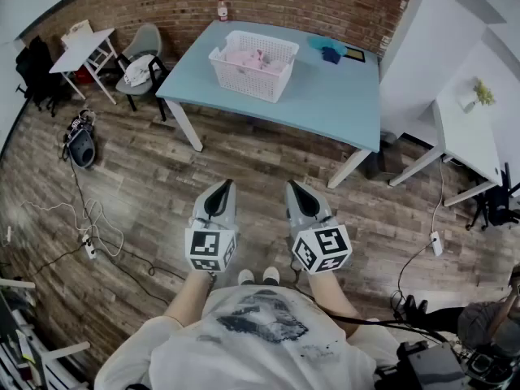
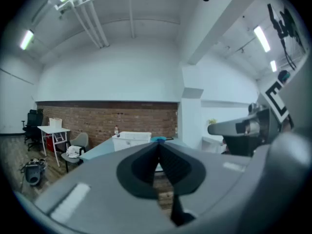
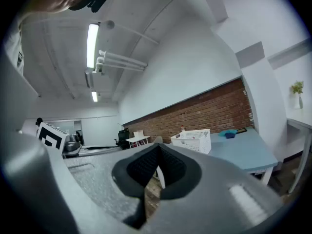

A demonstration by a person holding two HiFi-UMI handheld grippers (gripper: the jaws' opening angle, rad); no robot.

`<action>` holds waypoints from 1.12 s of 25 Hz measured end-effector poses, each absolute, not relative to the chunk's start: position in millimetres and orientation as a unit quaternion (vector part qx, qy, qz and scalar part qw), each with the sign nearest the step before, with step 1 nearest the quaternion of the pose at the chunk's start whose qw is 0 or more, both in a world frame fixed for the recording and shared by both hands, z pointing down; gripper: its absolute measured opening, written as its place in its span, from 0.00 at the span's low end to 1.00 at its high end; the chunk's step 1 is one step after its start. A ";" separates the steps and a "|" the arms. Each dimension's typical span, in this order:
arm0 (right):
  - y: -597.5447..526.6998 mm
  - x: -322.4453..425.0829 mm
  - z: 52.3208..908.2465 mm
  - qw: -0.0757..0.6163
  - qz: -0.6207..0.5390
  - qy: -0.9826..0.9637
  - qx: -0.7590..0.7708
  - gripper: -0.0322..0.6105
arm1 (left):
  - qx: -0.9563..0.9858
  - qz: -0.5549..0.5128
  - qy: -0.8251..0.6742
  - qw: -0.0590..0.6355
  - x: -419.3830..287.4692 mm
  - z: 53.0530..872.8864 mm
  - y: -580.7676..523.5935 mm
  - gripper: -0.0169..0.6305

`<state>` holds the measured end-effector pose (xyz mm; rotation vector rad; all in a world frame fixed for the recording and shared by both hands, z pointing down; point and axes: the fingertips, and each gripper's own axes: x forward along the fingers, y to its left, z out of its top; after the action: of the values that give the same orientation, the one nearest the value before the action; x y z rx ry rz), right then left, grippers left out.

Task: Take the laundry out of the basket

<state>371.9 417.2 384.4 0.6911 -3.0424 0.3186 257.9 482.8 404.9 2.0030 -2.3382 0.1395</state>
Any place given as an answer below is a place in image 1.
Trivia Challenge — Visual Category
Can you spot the small black picture frame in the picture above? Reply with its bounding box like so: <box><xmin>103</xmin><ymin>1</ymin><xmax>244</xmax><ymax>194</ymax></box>
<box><xmin>343</xmin><ymin>45</ymin><xmax>366</xmax><ymax>63</ymax></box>

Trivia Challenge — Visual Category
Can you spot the white metal rack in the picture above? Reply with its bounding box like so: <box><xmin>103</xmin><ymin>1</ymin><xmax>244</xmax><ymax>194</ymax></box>
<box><xmin>0</xmin><ymin>276</ymin><xmax>93</xmax><ymax>390</ymax></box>

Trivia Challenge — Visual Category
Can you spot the black waist-mounted equipment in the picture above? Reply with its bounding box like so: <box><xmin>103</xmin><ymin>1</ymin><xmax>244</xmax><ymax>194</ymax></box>
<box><xmin>375</xmin><ymin>339</ymin><xmax>468</xmax><ymax>390</ymax></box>

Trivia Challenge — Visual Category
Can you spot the person's right forearm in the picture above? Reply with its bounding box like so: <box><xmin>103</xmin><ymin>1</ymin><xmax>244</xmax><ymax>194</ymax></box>
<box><xmin>304</xmin><ymin>272</ymin><xmax>362</xmax><ymax>335</ymax></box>

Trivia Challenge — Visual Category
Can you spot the dark blue cloth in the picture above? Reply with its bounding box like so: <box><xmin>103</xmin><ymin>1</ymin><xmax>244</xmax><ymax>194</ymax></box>
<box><xmin>320</xmin><ymin>46</ymin><xmax>343</xmax><ymax>65</ymax></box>

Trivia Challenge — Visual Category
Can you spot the white floor cable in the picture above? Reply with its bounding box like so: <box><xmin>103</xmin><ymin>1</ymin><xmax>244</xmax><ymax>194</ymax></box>
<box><xmin>431</xmin><ymin>158</ymin><xmax>446</xmax><ymax>235</ymax></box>
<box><xmin>19</xmin><ymin>199</ymin><xmax>125</xmax><ymax>258</ymax></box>

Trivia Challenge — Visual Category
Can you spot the light blue table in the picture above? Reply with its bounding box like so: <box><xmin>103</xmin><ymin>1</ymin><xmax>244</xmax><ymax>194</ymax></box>
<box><xmin>155</xmin><ymin>19</ymin><xmax>382</xmax><ymax>189</ymax></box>

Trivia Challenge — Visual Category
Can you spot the white desk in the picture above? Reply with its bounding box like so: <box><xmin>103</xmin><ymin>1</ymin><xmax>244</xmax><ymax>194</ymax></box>
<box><xmin>388</xmin><ymin>41</ymin><xmax>520</xmax><ymax>207</ymax></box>

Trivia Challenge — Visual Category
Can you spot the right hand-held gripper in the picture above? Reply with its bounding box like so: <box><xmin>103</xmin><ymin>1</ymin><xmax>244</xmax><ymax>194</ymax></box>
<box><xmin>285</xmin><ymin>180</ymin><xmax>353</xmax><ymax>276</ymax></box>

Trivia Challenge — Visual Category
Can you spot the white plastic laundry basket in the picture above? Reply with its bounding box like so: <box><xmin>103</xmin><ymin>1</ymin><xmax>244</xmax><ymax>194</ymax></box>
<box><xmin>208</xmin><ymin>29</ymin><xmax>301</xmax><ymax>104</ymax></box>

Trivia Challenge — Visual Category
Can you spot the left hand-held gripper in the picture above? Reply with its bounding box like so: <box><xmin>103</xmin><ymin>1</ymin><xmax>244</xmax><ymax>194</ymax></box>
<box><xmin>184</xmin><ymin>179</ymin><xmax>239</xmax><ymax>275</ymax></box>

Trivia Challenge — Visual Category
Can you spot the small vase with green plant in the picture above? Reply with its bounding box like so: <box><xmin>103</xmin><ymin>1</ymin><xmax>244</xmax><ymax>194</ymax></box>
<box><xmin>462</xmin><ymin>77</ymin><xmax>497</xmax><ymax>114</ymax></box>

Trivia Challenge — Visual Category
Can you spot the small white folding table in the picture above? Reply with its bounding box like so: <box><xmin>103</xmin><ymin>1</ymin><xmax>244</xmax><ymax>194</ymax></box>
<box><xmin>48</xmin><ymin>27</ymin><xmax>119</xmax><ymax>105</ymax></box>

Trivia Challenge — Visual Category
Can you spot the teal fluffy cloth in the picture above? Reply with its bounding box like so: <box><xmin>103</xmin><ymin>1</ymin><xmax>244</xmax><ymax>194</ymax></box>
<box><xmin>306</xmin><ymin>34</ymin><xmax>346</xmax><ymax>54</ymax></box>

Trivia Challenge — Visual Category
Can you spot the black floor cable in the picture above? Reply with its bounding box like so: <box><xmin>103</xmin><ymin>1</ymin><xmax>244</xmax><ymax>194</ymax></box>
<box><xmin>24</xmin><ymin>152</ymin><xmax>188</xmax><ymax>300</ymax></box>

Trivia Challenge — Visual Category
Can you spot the pink garment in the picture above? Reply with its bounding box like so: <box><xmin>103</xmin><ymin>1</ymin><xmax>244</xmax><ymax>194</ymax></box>
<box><xmin>225</xmin><ymin>48</ymin><xmax>285</xmax><ymax>75</ymax></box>

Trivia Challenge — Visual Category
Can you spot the grey shell chair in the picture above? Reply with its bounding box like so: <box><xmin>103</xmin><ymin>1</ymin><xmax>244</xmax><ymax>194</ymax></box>
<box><xmin>115</xmin><ymin>22</ymin><xmax>171</xmax><ymax>122</ymax></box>

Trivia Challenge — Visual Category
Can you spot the white crumpled cloth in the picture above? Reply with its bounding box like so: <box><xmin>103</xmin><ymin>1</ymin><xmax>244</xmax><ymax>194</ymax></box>
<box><xmin>123</xmin><ymin>54</ymin><xmax>158</xmax><ymax>88</ymax></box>

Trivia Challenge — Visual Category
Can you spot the person's left forearm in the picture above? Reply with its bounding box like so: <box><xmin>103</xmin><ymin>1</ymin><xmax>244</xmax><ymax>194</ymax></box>
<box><xmin>162</xmin><ymin>269</ymin><xmax>216</xmax><ymax>328</ymax></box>

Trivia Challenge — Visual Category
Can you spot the person's white printed t-shirt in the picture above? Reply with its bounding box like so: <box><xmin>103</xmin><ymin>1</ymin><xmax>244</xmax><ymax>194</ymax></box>
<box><xmin>93</xmin><ymin>285</ymin><xmax>407</xmax><ymax>390</ymax></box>

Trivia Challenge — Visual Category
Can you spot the black office chair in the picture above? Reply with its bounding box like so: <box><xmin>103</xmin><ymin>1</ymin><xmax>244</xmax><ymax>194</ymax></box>
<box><xmin>465</xmin><ymin>162</ymin><xmax>520</xmax><ymax>232</ymax></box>

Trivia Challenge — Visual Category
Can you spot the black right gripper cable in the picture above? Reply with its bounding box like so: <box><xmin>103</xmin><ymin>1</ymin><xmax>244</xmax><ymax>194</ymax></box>
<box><xmin>290</xmin><ymin>258</ymin><xmax>452</xmax><ymax>345</ymax></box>

